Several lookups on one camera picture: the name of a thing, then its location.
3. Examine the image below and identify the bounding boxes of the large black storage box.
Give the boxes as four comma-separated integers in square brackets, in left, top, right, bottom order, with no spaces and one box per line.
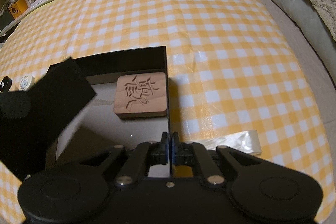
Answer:
[50,46,170,166]

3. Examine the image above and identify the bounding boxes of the carved wooden square block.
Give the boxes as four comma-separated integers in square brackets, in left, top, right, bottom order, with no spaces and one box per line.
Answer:
[113,72,167,119]

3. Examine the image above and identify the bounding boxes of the small black rectangular box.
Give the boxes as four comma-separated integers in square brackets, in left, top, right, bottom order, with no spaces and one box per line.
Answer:
[1,57,96,181]

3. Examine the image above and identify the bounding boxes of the round white patterned tin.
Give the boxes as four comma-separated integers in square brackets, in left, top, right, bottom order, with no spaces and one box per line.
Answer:
[19,74,35,91]

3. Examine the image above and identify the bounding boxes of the black round small case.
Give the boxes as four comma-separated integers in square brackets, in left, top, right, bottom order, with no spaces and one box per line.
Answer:
[0,76,13,93]

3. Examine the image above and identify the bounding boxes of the clear plastic wrapper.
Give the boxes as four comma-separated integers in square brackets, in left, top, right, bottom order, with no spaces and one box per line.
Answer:
[194,130,262,156]

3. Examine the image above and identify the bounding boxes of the yellow checkered table cloth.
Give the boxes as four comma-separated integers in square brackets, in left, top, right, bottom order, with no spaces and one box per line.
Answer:
[1,0,335,222]

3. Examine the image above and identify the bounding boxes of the grey cushion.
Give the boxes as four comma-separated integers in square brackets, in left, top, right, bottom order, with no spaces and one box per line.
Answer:
[272,0,335,67]

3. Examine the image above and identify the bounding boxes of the yellow orange box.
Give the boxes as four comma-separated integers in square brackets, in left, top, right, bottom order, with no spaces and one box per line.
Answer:
[8,0,29,19]

